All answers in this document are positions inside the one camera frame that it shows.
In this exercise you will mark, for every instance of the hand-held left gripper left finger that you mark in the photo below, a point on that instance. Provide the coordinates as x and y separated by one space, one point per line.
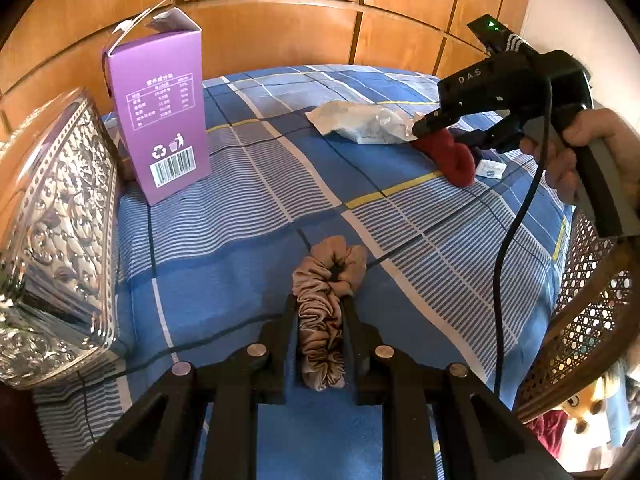
287 340

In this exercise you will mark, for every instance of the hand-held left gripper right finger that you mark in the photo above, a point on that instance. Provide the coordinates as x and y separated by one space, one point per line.
352 340

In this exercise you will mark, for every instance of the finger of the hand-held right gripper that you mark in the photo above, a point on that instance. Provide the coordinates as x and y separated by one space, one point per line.
450 119
492 137

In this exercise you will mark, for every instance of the pink satin scrunchie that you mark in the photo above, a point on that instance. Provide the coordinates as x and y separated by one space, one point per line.
320 330

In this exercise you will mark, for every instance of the red sock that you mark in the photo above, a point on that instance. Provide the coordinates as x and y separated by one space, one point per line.
455 160

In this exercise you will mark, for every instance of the person's right hand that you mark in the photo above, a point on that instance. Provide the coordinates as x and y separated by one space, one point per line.
615 135

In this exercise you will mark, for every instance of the small white packet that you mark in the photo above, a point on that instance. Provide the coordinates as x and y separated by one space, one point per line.
487 169

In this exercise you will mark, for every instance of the white plastic bag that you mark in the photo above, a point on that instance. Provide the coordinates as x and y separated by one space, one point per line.
360 120

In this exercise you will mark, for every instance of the blue plaid tablecloth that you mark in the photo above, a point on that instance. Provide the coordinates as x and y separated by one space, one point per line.
250 240

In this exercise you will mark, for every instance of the wooden wardrobe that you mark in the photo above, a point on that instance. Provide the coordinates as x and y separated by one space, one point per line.
280 25

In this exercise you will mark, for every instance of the wicker chair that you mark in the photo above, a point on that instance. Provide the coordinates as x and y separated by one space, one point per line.
590 320

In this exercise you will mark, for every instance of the dark red cloth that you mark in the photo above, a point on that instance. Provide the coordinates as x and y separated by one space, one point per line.
546 430

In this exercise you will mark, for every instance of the yellow brown plush toy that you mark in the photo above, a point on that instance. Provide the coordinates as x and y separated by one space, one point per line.
580 405

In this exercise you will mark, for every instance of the silver embossed box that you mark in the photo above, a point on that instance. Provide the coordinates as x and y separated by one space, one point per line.
55 220

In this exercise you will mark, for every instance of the purple carton box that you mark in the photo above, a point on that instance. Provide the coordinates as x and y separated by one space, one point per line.
160 110

